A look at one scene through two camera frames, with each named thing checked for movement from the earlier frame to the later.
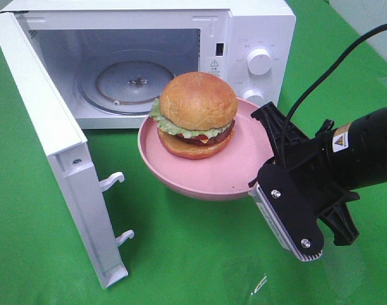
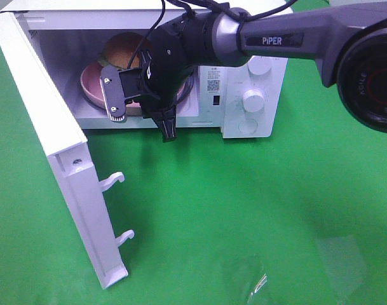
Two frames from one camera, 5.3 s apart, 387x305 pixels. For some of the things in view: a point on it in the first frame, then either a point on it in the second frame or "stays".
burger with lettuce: (195, 115) -> (119, 49)
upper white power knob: (259, 61) stays
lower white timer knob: (255, 97) stays
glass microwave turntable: (128, 86) -> (186, 85)
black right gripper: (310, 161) -> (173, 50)
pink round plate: (225, 175) -> (91, 87)
